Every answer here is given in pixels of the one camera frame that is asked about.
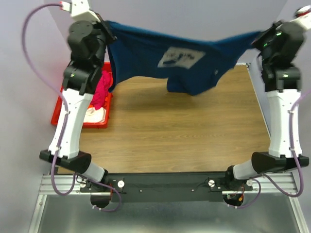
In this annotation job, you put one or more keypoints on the red plastic bin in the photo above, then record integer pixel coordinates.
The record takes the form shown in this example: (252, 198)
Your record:
(106, 105)

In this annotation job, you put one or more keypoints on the magenta t shirt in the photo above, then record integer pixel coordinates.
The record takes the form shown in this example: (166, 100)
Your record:
(101, 90)

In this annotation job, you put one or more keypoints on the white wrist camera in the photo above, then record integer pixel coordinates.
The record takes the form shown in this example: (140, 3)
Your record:
(302, 17)
(79, 10)

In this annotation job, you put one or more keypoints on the white t shirt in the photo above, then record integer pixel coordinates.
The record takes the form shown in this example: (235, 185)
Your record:
(94, 115)

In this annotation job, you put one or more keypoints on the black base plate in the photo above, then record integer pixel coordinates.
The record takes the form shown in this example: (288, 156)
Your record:
(174, 186)

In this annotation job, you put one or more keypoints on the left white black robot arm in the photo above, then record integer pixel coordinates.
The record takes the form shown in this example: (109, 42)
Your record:
(79, 85)

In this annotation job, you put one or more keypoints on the blue printed t shirt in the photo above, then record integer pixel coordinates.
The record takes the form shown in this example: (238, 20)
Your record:
(190, 66)

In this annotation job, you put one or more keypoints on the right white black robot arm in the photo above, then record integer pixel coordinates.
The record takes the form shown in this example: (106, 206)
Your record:
(283, 89)

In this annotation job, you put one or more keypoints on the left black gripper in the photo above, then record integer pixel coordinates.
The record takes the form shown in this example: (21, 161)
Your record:
(101, 26)

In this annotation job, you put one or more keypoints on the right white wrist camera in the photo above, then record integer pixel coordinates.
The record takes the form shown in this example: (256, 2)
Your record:
(302, 17)

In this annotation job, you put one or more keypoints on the aluminium frame rail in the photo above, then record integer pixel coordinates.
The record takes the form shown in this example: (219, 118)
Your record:
(63, 183)

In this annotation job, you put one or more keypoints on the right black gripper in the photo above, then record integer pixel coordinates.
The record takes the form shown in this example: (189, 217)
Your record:
(270, 31)

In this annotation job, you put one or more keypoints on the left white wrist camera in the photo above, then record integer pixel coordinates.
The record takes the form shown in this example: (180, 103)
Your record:
(79, 10)

